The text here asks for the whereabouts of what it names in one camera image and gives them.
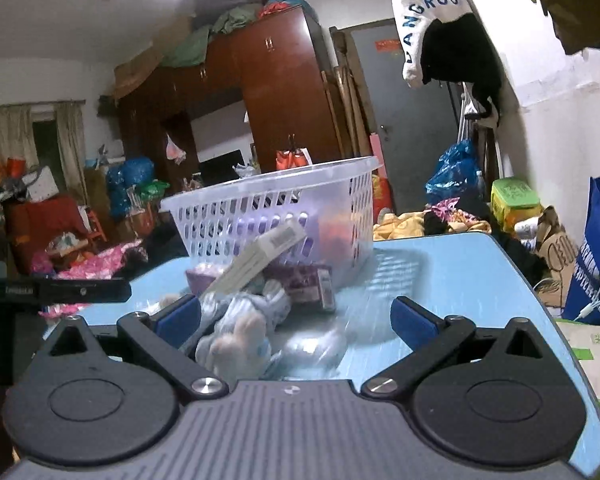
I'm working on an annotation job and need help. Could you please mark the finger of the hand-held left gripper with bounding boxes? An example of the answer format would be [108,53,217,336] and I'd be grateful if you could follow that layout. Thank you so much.
[39,278,132,306]

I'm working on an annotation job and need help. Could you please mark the blue shopping bag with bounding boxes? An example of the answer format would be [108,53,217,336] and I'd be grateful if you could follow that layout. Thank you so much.
[562,172,600,327]

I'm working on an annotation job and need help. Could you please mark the green box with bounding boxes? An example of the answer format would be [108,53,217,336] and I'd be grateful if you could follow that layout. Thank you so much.
[490,177,543,232]

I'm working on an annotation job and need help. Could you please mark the beige curtain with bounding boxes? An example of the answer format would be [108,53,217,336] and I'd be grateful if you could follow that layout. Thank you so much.
[0,102,87,196]

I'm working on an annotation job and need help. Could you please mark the pink printed blanket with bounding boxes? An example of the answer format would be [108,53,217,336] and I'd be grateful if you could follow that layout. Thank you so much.
[31,239,147,319]

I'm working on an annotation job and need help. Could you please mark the red chair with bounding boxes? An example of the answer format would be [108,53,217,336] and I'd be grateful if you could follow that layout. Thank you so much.
[4,195,92,273]

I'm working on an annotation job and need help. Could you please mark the blue plastic bag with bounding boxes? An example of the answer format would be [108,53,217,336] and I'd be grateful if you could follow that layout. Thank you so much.
[106,156,156,219]
[425,140,482,197]

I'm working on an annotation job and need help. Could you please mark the white plastic basket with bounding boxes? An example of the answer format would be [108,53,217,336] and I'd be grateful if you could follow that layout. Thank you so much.
[160,156,386,291]

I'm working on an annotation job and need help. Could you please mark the yellow cloth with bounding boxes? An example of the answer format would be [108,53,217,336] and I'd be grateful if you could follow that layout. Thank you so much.
[372,210,432,242]

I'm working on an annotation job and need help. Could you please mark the white cable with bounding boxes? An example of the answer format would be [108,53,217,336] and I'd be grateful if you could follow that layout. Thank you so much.
[576,200,600,322]

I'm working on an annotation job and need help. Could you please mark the pink board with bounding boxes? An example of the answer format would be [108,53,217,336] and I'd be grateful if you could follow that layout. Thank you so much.
[369,132,397,221]

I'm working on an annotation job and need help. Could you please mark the wooden planks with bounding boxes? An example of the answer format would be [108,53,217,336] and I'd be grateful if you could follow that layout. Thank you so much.
[329,27,372,160]

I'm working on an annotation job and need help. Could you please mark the clear plastic bag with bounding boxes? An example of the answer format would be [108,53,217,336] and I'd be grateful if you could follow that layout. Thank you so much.
[275,329,352,377]

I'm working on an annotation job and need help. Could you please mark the black hanging garment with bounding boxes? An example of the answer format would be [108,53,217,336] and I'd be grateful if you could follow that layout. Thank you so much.
[422,12,503,129]

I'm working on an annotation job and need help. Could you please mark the brown wooden wardrobe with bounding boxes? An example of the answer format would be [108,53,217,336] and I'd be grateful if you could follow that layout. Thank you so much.
[114,7,347,196]

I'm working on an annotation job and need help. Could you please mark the green white bag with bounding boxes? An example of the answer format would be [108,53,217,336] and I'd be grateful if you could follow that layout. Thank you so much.
[555,317,600,413]

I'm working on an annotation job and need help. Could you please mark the green cloth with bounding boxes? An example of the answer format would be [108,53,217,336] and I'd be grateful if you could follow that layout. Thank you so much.
[159,9,263,69]

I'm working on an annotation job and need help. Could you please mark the brown paper bag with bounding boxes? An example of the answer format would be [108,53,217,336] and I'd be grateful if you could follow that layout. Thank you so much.
[529,205,581,307]

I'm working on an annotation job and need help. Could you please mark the blue white plush toy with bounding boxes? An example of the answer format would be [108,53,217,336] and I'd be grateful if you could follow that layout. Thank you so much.
[194,280,301,382]

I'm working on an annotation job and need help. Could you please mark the grey door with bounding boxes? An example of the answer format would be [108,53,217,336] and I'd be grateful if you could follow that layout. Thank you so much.
[337,21,462,211]

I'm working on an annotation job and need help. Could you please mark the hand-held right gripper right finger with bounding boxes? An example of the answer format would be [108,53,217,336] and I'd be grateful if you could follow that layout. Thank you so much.
[361,296,556,403]

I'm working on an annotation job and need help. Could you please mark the purple tissue pack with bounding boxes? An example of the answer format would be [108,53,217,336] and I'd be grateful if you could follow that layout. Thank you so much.
[186,265,231,295]

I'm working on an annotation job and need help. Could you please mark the pink plastic bag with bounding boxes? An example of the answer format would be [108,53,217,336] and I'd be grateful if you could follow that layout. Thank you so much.
[165,134,187,164]

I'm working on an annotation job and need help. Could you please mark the white storage box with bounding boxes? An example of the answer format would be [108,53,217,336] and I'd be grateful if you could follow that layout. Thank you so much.
[22,165,61,202]

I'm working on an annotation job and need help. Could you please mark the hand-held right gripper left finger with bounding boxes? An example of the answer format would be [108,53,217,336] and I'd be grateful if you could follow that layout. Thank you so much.
[44,295,229,404]

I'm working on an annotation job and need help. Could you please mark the white carton box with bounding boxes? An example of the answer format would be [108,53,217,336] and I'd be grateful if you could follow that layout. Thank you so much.
[207,219,308,295]

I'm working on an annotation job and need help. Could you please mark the red packet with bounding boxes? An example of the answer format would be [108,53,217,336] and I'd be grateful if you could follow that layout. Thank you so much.
[275,148,314,172]

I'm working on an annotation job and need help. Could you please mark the purple printed box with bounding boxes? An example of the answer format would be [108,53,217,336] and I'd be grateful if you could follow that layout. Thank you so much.
[265,262,337,312]

